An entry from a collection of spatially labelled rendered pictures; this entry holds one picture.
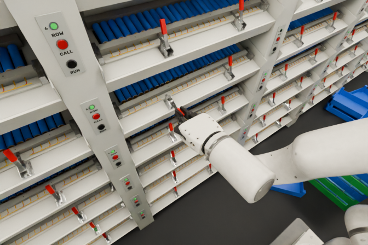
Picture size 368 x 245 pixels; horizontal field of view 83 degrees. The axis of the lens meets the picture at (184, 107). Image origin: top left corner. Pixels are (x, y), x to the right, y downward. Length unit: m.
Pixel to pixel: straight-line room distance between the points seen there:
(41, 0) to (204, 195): 1.36
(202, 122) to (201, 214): 0.97
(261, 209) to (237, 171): 1.10
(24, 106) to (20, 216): 0.44
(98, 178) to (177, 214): 0.76
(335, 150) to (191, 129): 0.31
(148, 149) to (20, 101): 0.47
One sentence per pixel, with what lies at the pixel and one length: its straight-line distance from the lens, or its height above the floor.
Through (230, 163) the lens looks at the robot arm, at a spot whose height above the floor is 1.00.
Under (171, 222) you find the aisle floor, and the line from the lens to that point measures 1.46.
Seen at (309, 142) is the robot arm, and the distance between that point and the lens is 0.44.
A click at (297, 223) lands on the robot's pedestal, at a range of 1.30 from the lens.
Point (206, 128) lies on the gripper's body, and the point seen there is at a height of 0.97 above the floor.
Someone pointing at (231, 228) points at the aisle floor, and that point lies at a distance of 1.48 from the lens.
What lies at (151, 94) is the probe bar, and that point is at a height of 0.95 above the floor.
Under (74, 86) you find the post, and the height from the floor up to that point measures 1.12.
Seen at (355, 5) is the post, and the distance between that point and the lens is 1.49.
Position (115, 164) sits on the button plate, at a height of 0.78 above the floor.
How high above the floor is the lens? 1.41
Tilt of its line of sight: 47 degrees down
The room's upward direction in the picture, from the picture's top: straight up
